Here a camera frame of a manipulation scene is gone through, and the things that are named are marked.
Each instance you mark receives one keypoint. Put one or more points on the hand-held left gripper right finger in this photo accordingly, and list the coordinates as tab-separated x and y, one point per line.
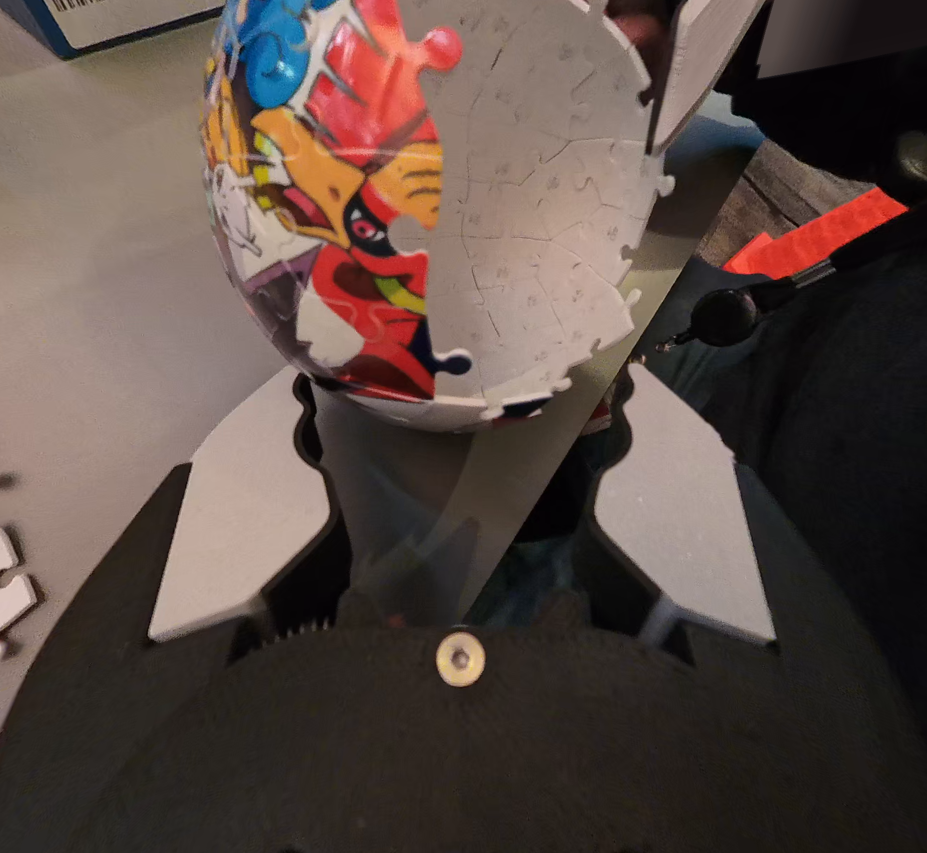
681	527

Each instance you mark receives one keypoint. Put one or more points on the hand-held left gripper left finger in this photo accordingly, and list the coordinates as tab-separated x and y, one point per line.
239	527

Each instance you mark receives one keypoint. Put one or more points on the group of white puzzle pieces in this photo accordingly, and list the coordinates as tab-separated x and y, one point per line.
14	596

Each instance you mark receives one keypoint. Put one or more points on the colourful puzzle ball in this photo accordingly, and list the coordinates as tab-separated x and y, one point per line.
326	143

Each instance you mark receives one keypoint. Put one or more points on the person's blue jeans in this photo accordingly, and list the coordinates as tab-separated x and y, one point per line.
536	578

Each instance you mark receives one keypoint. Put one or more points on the red plastic part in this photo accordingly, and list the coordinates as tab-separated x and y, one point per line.
818	230

